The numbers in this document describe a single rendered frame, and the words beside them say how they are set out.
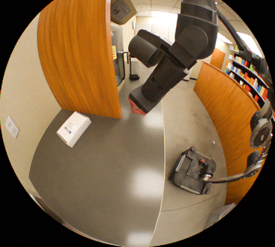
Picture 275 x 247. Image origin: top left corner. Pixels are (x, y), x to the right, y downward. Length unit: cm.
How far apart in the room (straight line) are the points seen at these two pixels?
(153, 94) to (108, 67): 16
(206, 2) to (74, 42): 34
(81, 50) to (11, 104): 51
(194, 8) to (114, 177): 42
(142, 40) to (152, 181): 37
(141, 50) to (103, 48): 13
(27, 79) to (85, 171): 58
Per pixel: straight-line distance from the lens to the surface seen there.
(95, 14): 30
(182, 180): 113
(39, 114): 67
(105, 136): 36
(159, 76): 15
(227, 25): 73
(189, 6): 15
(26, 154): 72
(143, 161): 30
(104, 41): 26
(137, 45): 17
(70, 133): 41
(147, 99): 19
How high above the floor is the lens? 124
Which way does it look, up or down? 44 degrees down
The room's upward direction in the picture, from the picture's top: straight up
